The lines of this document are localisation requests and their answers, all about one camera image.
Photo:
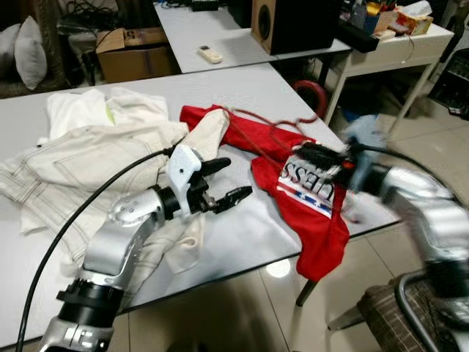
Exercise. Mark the white remote control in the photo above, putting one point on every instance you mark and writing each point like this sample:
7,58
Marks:
210,54

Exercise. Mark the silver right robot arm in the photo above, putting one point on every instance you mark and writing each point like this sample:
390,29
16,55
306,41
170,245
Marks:
432,213

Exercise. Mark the black table leg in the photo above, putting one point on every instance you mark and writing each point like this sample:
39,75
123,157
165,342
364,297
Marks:
308,292

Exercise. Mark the brown and black speaker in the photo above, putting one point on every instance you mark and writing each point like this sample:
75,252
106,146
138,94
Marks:
293,26

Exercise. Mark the red plastic hanger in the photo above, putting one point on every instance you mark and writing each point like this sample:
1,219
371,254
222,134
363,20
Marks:
322,103

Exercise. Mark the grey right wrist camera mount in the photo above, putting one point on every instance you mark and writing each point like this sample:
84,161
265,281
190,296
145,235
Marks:
363,139

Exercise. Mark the brown cardboard box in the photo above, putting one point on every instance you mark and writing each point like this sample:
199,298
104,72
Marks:
135,57

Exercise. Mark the long black bar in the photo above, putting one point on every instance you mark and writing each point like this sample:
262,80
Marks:
357,37

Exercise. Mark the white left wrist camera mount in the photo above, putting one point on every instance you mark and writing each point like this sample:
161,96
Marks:
183,172

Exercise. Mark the black audio amplifier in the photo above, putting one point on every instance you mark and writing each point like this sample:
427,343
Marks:
451,81

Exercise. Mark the pale grey pillow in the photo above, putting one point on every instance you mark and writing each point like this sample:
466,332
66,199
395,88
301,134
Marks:
31,51

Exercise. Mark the white desk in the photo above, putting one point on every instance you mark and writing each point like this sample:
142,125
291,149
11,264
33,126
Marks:
410,48

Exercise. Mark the orange and yellow box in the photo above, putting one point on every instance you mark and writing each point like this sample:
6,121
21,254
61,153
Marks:
414,22

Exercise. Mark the red shirt with white print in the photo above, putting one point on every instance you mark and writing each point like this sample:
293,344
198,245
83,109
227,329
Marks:
322,242

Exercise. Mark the dark wicker armchair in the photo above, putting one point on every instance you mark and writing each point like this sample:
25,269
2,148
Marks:
62,44

